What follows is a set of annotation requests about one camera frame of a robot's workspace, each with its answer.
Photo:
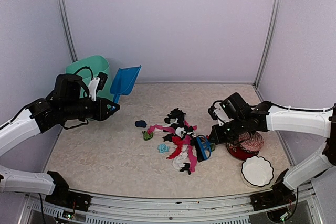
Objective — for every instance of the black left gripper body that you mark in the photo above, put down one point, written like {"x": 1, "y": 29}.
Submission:
{"x": 98, "y": 114}

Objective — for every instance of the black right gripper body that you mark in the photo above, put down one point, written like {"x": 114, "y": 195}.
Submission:
{"x": 226, "y": 136}

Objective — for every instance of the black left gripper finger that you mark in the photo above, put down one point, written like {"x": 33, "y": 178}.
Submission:
{"x": 109, "y": 105}
{"x": 106, "y": 113}

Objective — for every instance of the blue dustpan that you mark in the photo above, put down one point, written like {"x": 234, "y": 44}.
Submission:
{"x": 124, "y": 82}

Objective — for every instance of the blue hand brush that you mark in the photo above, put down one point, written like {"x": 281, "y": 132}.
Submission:
{"x": 203, "y": 148}

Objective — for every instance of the teal plastic waste bin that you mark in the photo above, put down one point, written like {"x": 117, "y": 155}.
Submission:
{"x": 71, "y": 95}

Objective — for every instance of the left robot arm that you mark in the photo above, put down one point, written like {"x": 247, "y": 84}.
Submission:
{"x": 33, "y": 119}

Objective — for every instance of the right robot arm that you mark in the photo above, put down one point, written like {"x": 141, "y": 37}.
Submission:
{"x": 236, "y": 117}

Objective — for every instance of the red floral bowl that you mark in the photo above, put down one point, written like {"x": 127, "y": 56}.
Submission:
{"x": 238, "y": 153}

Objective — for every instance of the pink patterned bowl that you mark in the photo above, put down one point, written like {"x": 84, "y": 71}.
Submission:
{"x": 250, "y": 143}

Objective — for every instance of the navy paper scrap far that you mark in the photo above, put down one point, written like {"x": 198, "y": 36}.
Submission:
{"x": 141, "y": 123}

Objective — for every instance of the green paper scrap left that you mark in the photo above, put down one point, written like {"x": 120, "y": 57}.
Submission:
{"x": 147, "y": 136}

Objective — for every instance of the white scalloped bowl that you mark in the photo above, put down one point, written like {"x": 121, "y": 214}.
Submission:
{"x": 257, "y": 172}

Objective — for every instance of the light blue paper scrap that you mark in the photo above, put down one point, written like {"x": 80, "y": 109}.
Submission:
{"x": 162, "y": 148}

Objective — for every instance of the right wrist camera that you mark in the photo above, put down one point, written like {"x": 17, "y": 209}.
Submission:
{"x": 217, "y": 114}

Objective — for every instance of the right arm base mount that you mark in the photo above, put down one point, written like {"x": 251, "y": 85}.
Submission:
{"x": 279, "y": 195}

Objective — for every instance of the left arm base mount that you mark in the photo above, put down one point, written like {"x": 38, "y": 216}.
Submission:
{"x": 62, "y": 196}

